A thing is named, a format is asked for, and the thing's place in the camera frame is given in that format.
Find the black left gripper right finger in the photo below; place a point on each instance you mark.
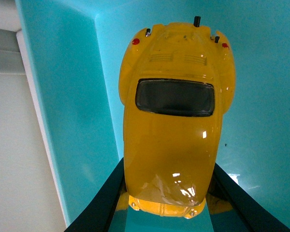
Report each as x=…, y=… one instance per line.
x=231, y=209

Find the yellow beetle toy car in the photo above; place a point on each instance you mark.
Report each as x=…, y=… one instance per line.
x=176, y=82

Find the turquoise plastic storage bin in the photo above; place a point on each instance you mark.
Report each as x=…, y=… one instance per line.
x=75, y=50

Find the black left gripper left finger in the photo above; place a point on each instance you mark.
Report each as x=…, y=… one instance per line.
x=98, y=215

